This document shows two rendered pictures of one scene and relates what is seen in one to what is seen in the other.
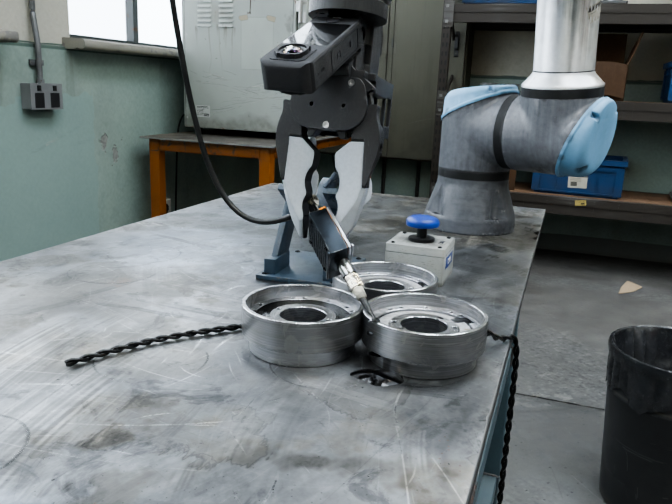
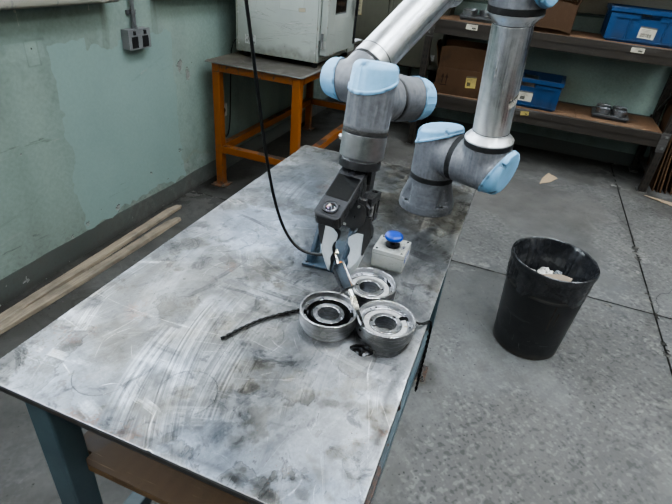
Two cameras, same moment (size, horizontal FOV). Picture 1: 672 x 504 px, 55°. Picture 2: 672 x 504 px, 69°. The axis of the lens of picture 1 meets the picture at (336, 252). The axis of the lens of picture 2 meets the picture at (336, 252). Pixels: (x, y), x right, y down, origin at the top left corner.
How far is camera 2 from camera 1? 0.40 m
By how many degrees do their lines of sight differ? 17
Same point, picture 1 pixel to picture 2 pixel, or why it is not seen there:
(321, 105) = not seen: hidden behind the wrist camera
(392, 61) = not seen: outside the picture
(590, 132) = (499, 175)
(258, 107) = (292, 40)
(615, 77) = (567, 15)
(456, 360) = (397, 346)
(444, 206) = (411, 197)
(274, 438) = (317, 389)
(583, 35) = (503, 117)
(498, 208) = (443, 201)
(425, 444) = (378, 394)
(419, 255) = (390, 257)
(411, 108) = not seen: hidden behind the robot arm
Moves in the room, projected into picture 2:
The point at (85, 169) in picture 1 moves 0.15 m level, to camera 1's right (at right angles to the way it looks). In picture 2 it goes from (167, 88) to (195, 91)
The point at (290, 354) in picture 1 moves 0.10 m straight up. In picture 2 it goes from (322, 337) to (327, 291)
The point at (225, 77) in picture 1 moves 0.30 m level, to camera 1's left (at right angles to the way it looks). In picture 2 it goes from (267, 14) to (215, 8)
